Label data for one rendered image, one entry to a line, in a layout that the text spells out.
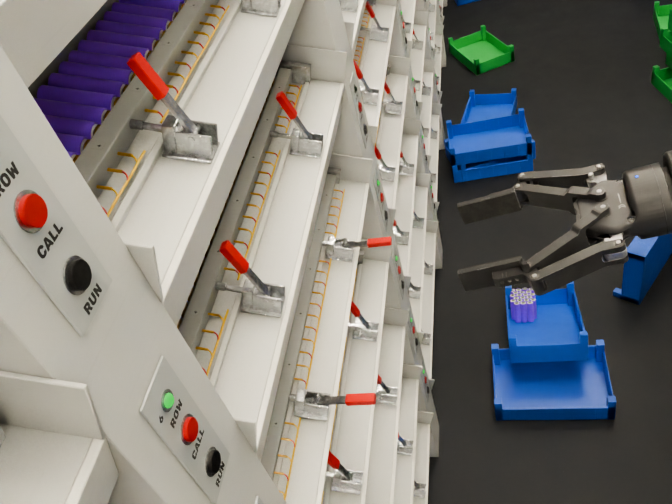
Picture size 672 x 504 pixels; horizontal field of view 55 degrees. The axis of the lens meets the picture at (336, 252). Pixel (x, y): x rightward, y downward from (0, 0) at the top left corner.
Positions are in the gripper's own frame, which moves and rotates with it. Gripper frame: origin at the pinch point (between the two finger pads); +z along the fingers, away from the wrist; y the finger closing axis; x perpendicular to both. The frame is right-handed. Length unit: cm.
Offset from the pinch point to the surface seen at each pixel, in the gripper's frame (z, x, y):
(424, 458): 37, -83, 21
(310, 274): 24.8, -3.5, 5.1
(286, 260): 18.0, 10.8, -7.8
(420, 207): 34, -64, 90
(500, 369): 23, -103, 58
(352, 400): 17.1, -6.3, -14.7
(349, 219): 22.5, -7.6, 20.3
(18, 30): 9, 46, -28
